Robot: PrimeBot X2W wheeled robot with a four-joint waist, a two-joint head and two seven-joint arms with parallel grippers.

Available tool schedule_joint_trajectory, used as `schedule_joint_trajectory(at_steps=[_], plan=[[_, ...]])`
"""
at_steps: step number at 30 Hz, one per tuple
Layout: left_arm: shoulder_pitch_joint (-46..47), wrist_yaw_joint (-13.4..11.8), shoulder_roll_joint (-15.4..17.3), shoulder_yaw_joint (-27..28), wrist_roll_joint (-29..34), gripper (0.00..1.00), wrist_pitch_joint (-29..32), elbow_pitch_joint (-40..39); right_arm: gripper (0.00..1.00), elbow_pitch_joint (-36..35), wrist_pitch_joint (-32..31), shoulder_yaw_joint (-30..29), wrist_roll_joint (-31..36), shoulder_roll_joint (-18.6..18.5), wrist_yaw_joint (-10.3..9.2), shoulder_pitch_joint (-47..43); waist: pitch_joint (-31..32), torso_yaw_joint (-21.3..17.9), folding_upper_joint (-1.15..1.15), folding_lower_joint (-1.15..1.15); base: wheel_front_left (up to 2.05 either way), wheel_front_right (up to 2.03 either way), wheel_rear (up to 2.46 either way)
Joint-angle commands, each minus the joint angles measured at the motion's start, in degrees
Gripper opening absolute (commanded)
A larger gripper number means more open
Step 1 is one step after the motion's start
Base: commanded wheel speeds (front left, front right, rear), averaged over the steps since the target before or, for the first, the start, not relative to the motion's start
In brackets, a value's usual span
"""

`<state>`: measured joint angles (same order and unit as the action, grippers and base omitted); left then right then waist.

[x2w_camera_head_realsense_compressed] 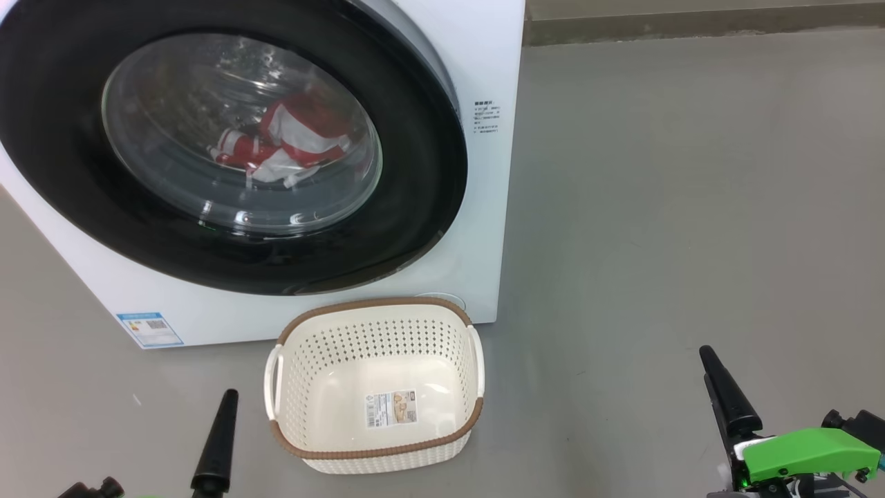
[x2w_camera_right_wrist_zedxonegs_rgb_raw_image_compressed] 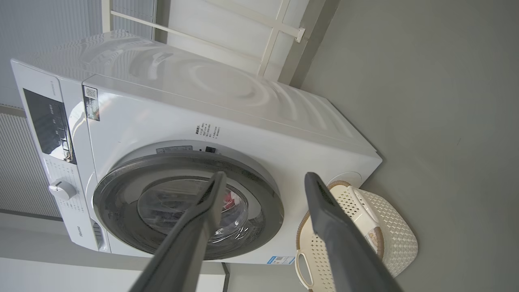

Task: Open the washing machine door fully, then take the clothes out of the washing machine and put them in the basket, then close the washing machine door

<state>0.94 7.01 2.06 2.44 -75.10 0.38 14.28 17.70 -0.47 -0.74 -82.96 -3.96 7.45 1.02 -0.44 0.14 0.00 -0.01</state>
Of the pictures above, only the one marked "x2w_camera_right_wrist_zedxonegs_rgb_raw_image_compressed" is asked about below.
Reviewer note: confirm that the white washing machine dial knob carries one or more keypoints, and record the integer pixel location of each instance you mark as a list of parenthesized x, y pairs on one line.
[(63, 190)]

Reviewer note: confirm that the round glass washer door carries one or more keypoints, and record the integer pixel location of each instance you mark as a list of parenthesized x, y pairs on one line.
[(117, 202)]

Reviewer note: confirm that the black QR code sticker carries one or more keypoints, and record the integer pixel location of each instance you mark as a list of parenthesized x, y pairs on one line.
[(91, 103)]

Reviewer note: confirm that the printed product label sticker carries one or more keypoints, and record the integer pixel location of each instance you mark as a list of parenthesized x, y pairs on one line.
[(375, 240)]

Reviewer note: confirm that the white front-load washing machine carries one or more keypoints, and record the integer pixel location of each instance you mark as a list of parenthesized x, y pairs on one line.
[(162, 113)]

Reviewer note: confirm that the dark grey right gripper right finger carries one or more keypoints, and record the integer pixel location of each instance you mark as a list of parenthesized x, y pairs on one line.
[(344, 251)]

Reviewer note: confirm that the blue energy label sticker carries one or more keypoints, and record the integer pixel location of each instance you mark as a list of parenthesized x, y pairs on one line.
[(279, 260)]

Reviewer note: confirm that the cream perforated laundry basket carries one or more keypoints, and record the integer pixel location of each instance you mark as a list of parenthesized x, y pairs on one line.
[(397, 239)]

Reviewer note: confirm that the white metal railing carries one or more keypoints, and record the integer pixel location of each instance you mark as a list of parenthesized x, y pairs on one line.
[(284, 29)]

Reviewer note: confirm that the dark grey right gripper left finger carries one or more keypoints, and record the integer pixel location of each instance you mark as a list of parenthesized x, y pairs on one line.
[(182, 251)]

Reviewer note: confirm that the black washing machine display panel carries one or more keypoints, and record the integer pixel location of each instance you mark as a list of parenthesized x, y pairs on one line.
[(46, 121)]

